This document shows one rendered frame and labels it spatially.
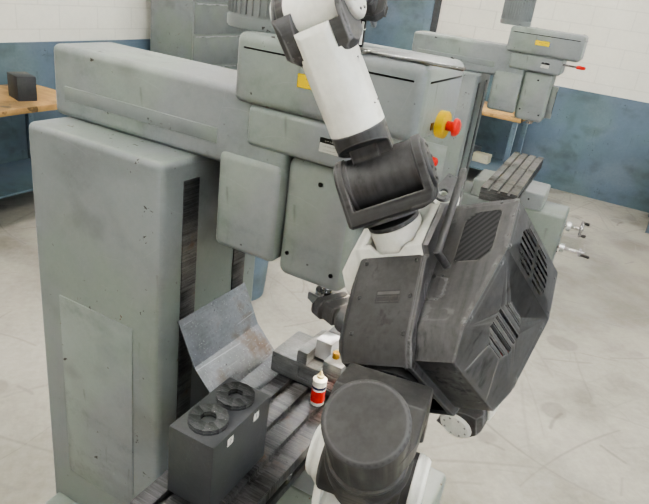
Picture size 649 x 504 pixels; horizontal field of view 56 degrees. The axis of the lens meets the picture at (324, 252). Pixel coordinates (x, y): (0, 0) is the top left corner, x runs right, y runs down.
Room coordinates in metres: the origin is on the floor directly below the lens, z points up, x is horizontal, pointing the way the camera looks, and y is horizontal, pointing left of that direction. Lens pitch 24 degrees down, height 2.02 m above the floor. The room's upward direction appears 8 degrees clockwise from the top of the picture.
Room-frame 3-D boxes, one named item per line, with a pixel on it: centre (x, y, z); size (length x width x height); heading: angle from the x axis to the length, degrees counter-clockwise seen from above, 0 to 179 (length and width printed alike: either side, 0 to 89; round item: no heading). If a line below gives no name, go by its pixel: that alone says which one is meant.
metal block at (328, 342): (1.53, -0.05, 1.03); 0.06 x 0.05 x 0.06; 154
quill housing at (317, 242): (1.46, -0.01, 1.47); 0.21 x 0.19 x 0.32; 154
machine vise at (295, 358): (1.51, -0.08, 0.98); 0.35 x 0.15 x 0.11; 64
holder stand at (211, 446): (1.09, 0.18, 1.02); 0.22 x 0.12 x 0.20; 155
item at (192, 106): (1.67, 0.43, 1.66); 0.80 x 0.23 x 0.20; 64
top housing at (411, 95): (1.46, 0.00, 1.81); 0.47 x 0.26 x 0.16; 64
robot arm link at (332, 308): (1.38, -0.07, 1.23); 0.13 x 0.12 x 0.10; 129
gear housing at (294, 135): (1.47, 0.02, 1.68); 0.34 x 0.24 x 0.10; 64
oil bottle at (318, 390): (1.40, -0.04, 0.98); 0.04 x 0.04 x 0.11
